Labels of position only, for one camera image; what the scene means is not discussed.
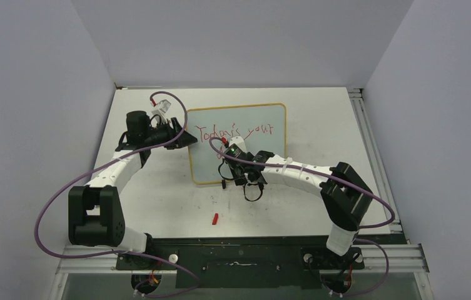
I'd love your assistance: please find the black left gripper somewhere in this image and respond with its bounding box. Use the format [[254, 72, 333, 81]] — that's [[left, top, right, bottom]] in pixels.
[[144, 117, 197, 150]]

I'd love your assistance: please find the yellow framed whiteboard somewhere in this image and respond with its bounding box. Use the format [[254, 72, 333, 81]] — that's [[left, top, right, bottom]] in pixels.
[[186, 103, 286, 184]]

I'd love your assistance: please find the red marker cap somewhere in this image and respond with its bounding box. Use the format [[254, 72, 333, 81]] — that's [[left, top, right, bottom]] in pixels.
[[212, 213, 219, 225]]

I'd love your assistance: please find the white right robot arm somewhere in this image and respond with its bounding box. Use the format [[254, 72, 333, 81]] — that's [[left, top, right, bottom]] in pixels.
[[223, 144, 372, 268]]

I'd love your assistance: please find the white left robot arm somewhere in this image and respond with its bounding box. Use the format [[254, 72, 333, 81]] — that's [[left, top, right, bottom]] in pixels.
[[68, 111, 198, 269]]

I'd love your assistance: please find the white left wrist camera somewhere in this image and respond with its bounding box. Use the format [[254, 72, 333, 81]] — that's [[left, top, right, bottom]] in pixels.
[[151, 99, 171, 119]]

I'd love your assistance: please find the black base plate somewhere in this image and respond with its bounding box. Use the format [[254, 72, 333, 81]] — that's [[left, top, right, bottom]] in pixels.
[[116, 236, 365, 289]]

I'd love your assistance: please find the aluminium right side rail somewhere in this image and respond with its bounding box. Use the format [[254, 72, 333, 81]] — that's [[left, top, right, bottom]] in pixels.
[[347, 88, 403, 234]]

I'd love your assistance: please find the aluminium front frame rail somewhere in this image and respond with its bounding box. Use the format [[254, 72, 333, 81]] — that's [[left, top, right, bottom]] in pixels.
[[50, 244, 435, 299]]

